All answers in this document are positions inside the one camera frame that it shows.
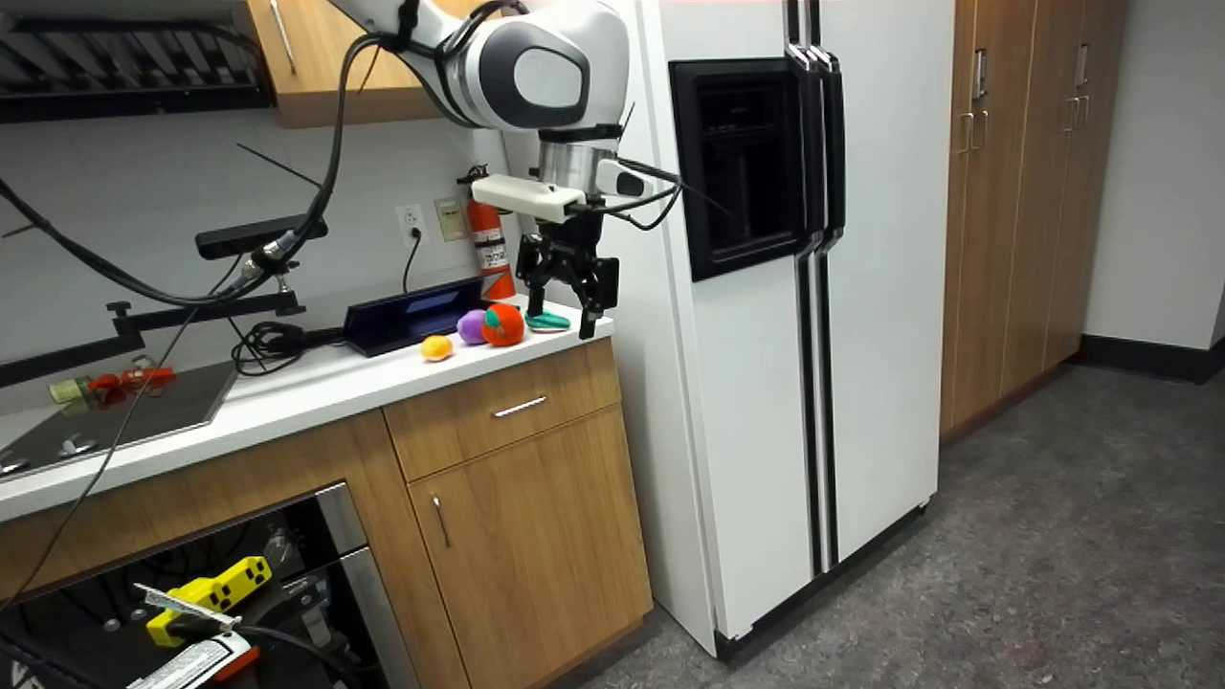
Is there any dark laptop with blue light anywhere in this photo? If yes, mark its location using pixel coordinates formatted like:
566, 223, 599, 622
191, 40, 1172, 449
339, 274, 490, 360

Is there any white refrigerator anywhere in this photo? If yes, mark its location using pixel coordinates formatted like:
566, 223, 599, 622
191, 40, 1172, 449
494, 0, 956, 668

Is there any wooden cabinet door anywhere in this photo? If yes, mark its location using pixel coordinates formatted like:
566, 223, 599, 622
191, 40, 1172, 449
401, 400, 660, 689

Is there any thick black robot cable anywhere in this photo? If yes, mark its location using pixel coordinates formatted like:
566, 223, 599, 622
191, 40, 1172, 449
0, 0, 427, 312

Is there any tall wooden cabinet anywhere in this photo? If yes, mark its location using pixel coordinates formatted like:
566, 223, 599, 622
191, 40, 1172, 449
937, 0, 1132, 442

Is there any black plugged wall cable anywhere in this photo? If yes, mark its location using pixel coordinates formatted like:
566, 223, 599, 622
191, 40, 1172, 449
397, 227, 429, 299

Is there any orange red plush toy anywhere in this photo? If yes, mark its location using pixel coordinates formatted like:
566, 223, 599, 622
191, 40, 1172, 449
478, 299, 529, 352

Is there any black stereo camera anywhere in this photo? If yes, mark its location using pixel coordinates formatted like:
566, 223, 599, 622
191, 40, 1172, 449
191, 211, 334, 262

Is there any white red packet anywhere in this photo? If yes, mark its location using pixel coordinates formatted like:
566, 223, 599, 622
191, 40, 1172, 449
124, 628, 267, 689

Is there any thin black camera cable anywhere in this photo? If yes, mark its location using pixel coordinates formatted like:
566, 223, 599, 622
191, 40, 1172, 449
8, 249, 248, 604

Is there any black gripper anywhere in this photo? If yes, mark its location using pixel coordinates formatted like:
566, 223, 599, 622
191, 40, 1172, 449
515, 202, 623, 344

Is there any black fridge water dispenser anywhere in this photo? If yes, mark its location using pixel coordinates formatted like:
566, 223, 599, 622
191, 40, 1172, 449
668, 53, 820, 288

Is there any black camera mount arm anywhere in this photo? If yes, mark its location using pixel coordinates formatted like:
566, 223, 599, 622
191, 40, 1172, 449
0, 249, 311, 391

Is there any black wall rack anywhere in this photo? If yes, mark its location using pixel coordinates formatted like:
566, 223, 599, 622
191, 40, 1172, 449
0, 11, 279, 126

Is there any black mat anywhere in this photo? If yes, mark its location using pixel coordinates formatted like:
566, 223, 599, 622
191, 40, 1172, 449
0, 357, 245, 478

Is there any red fire extinguisher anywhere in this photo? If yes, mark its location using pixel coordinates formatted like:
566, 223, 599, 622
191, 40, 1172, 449
459, 164, 522, 304

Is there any coiled black cable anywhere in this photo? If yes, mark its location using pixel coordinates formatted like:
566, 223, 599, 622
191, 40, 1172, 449
230, 316, 313, 380

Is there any black fridge door handle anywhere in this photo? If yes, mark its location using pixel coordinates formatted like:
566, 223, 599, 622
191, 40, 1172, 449
784, 40, 831, 260
816, 45, 852, 252

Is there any purple plush toy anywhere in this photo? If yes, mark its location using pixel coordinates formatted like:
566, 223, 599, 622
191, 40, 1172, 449
453, 304, 494, 349

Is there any green toy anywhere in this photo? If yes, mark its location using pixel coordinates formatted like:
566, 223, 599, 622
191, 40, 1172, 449
45, 373, 96, 409

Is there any yellow power plug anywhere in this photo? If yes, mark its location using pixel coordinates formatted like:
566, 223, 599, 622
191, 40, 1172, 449
141, 551, 279, 654

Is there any wooden drawer with silver handle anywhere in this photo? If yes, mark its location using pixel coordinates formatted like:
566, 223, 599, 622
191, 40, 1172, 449
381, 338, 627, 486

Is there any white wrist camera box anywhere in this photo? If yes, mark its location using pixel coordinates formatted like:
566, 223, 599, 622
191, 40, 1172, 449
466, 170, 593, 227

